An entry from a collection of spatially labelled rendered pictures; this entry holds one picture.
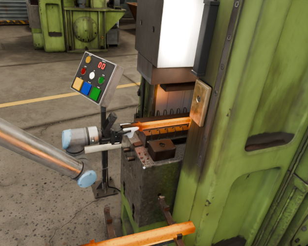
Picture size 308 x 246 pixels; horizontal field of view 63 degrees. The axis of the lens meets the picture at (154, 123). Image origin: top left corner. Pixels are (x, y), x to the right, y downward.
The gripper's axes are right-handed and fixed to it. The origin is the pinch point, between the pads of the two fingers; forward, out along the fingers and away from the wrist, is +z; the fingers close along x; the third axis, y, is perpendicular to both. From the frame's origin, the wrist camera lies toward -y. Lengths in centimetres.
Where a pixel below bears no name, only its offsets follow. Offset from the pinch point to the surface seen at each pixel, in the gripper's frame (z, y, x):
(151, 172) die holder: 1.4, 13.1, 22.1
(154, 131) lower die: 8.6, 1.6, 4.9
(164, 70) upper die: 9.2, -32.7, 7.5
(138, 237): -19, 3, 59
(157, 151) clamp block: 4.5, 3.1, 19.6
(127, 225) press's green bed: -1, 85, -4
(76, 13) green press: 30, 19, -493
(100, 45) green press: 82, 88, -497
